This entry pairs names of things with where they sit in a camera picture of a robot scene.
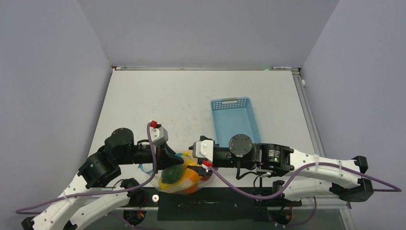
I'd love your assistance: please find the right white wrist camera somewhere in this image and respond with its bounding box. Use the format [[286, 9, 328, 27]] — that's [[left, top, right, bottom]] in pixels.
[[188, 139, 214, 162]]

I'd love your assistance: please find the aluminium rail frame right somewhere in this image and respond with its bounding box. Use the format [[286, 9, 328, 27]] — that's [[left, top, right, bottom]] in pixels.
[[292, 68, 353, 210]]

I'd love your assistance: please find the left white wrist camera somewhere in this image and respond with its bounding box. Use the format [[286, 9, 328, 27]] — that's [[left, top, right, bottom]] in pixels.
[[149, 120, 169, 147]]

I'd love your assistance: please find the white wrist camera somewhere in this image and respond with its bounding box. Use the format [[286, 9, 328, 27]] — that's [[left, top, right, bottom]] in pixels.
[[188, 139, 214, 162], [149, 120, 169, 147]]

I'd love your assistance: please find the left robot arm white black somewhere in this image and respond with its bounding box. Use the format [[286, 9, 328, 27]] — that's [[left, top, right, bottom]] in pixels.
[[16, 125, 184, 230]]

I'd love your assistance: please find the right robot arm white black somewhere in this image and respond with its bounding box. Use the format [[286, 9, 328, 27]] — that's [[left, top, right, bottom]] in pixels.
[[189, 134, 374, 205]]

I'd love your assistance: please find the orange yellow mango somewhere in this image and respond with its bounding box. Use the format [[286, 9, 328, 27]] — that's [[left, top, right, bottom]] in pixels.
[[180, 168, 202, 189]]

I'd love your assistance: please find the green avocado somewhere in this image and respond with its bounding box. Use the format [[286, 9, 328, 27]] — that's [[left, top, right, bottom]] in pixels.
[[161, 165, 184, 184]]

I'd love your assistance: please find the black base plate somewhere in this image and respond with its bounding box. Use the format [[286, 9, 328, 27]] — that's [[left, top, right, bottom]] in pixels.
[[123, 187, 302, 225]]

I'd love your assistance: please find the clear zip top bag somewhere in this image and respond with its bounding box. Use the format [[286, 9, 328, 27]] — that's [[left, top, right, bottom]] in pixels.
[[150, 151, 214, 195]]

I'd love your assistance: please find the blue plastic basket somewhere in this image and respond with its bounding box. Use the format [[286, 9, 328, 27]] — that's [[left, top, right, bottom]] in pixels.
[[210, 97, 261, 147]]

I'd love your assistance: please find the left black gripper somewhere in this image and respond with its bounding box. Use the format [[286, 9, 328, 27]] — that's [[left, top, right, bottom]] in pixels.
[[117, 141, 184, 173]]

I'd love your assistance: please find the orange fruit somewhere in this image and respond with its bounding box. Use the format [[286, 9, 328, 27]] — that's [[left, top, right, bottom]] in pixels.
[[183, 184, 198, 195]]

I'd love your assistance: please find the yellow lemon top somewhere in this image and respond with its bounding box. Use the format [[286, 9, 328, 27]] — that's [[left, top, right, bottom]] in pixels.
[[158, 181, 178, 193]]

